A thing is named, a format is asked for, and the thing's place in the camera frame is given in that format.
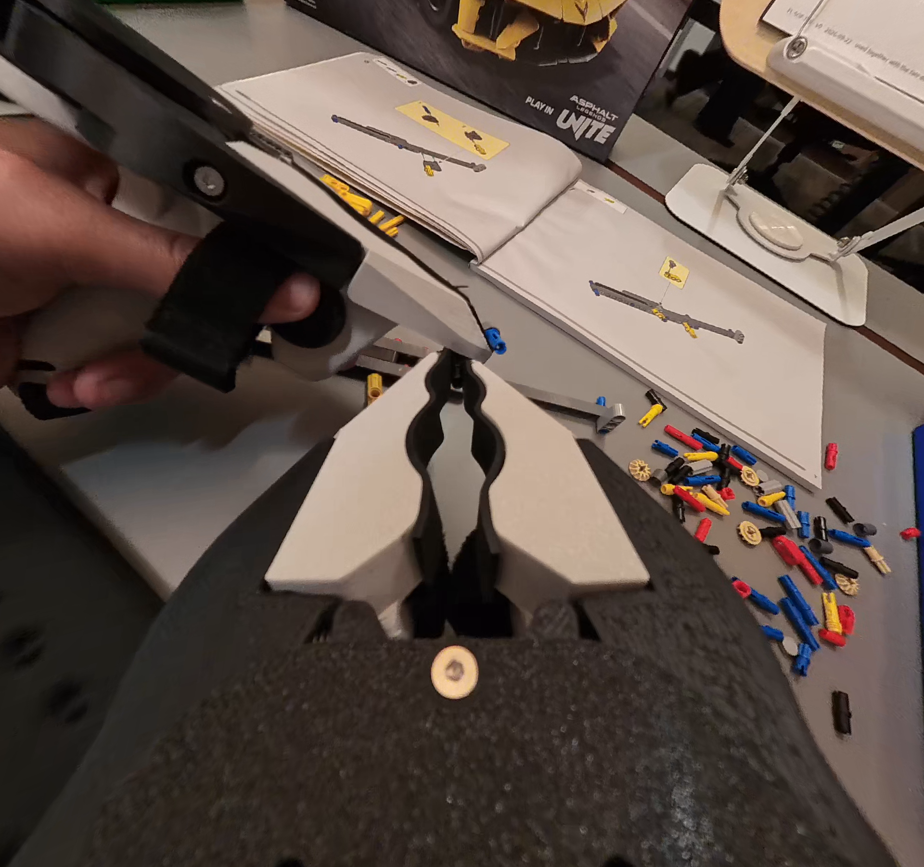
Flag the printed instruction sheet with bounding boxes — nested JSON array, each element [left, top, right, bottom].
[[761, 0, 924, 85]]

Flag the open instruction booklet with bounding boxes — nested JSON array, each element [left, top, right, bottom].
[[217, 51, 827, 490]]

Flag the white document stand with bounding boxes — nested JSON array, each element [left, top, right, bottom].
[[664, 37, 924, 327]]

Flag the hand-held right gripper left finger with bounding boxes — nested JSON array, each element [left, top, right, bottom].
[[263, 351, 454, 638]]

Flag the person's left hand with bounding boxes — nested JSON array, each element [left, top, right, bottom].
[[0, 116, 323, 412]]

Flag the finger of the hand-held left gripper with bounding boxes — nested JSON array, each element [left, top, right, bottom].
[[230, 129, 495, 364]]

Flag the long grey lego beam assembly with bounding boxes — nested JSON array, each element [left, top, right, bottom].
[[357, 336, 628, 436]]

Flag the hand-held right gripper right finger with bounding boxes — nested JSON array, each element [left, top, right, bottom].
[[449, 360, 652, 638]]

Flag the cluster of yellow lego pieces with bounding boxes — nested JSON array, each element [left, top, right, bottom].
[[320, 173, 407, 236]]

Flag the pile of small colourful lego pieces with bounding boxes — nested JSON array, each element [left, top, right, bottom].
[[627, 387, 892, 676]]

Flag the blue plastic bin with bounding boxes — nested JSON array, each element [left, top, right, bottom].
[[911, 423, 924, 572]]

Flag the lego set box with yellow car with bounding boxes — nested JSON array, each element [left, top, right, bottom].
[[278, 0, 723, 164]]

